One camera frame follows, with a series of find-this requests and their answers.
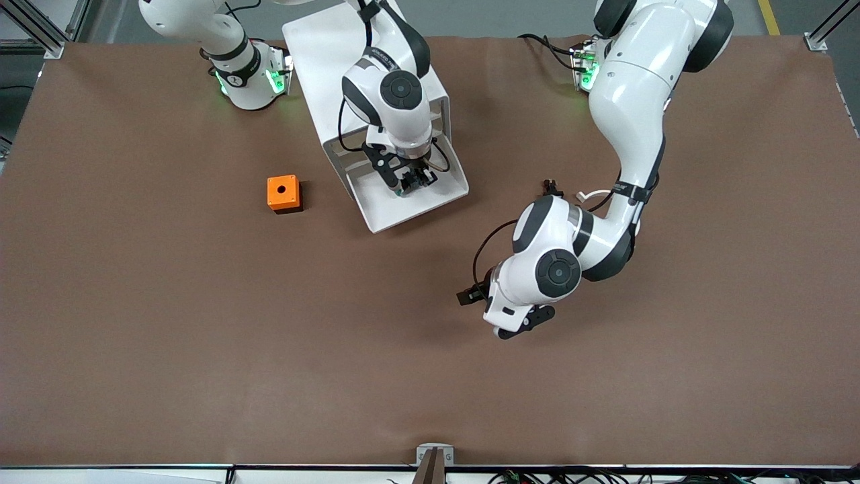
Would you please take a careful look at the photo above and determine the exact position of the green push button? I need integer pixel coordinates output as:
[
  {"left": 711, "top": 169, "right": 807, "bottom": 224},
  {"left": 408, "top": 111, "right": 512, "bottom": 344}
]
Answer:
[{"left": 396, "top": 171, "right": 434, "bottom": 199}]

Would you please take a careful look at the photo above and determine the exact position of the orange box with hole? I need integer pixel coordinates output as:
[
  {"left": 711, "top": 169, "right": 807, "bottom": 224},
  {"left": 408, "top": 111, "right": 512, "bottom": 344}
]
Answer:
[{"left": 267, "top": 175, "right": 304, "bottom": 215}]

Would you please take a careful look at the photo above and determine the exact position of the brown table cover sheet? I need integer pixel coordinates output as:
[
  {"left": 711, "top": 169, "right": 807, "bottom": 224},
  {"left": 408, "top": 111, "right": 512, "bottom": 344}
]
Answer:
[{"left": 0, "top": 35, "right": 860, "bottom": 468}]

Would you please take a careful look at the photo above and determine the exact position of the grey metal mount bracket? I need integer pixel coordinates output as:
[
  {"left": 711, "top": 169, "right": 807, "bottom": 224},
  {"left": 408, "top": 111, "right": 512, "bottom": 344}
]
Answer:
[{"left": 416, "top": 443, "right": 455, "bottom": 467}]

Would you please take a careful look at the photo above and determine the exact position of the black base cable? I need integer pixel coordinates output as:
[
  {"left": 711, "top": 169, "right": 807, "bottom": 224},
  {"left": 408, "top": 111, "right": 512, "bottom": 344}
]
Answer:
[{"left": 517, "top": 32, "right": 578, "bottom": 70}]

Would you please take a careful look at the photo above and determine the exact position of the dark camera post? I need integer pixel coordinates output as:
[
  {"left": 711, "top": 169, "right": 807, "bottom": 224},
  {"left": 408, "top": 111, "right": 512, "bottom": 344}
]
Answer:
[{"left": 411, "top": 448, "right": 447, "bottom": 484}]

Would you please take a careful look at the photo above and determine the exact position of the aluminium frame profile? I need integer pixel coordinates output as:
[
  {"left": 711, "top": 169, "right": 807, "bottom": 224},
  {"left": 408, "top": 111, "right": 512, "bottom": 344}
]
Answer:
[
  {"left": 0, "top": 0, "right": 91, "bottom": 60},
  {"left": 805, "top": 0, "right": 860, "bottom": 53}
]

